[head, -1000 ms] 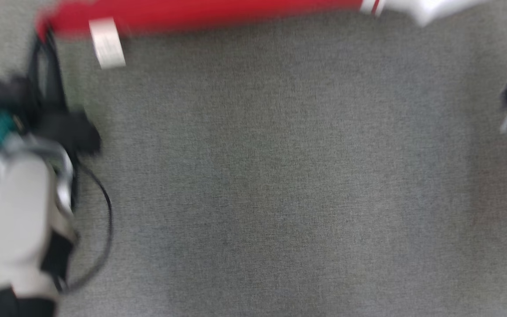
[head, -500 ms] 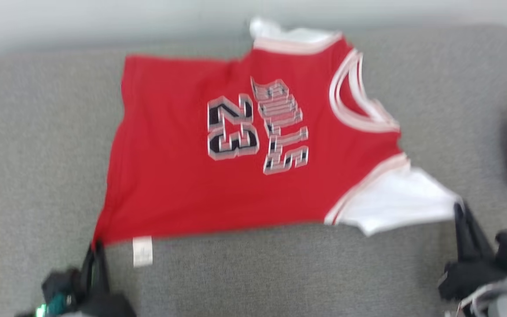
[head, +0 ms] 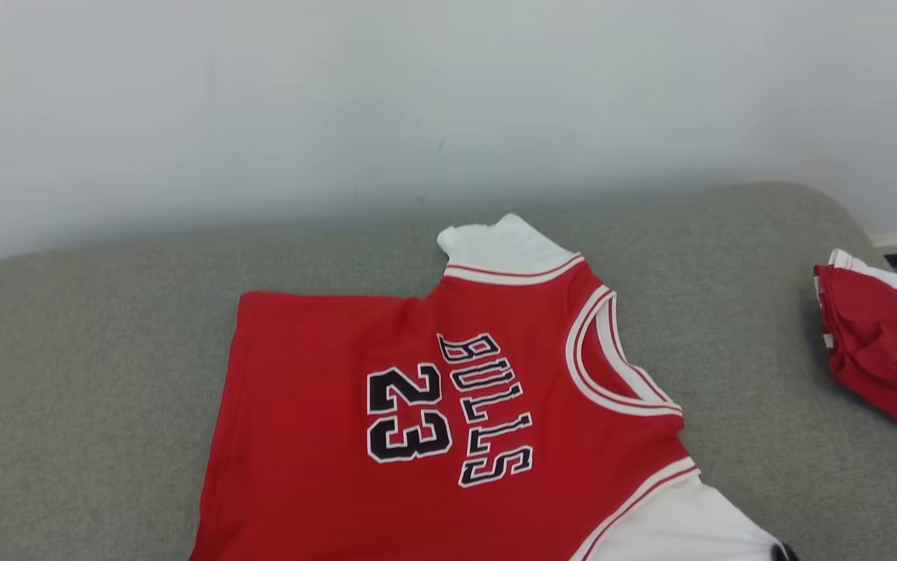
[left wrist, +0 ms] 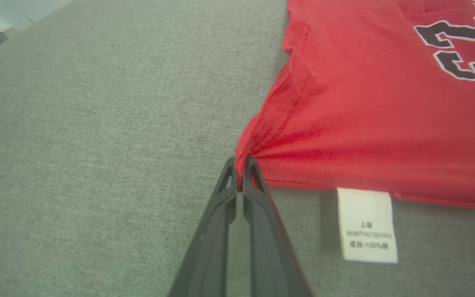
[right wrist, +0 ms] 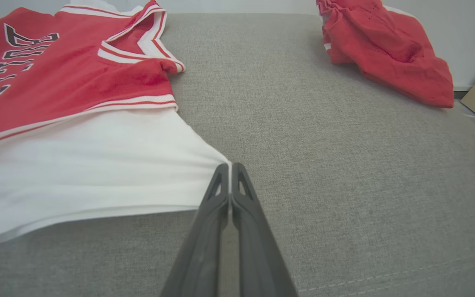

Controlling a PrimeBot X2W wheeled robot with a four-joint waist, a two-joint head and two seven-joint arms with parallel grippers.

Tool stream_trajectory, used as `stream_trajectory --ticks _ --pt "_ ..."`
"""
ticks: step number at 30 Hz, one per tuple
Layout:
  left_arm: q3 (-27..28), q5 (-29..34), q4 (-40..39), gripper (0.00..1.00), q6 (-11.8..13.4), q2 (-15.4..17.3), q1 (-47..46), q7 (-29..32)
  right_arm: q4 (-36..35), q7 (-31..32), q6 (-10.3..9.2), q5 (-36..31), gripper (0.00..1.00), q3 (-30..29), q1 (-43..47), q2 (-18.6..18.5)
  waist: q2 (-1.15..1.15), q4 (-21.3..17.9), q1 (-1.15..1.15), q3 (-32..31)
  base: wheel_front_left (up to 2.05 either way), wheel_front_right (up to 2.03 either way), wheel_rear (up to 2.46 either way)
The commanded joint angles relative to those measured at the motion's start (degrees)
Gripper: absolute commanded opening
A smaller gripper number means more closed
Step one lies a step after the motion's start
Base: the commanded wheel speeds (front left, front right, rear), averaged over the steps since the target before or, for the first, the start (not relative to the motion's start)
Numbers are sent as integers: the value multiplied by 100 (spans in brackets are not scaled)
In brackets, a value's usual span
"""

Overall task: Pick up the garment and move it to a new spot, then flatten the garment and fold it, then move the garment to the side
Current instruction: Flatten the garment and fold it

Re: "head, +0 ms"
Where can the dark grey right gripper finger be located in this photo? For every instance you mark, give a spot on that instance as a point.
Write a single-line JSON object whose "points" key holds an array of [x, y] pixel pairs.
{"points": [[780, 554]]}

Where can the red Bulls jersey white sleeves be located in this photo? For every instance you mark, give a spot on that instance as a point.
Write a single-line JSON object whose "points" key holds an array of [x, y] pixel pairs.
{"points": [[300, 428]]}

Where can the red shorts white stripes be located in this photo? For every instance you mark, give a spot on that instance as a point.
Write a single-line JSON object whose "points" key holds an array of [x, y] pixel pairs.
{"points": [[884, 351]]}

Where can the grey fabric sofa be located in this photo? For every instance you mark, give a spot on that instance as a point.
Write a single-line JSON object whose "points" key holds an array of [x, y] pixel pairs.
{"points": [[105, 389]]}

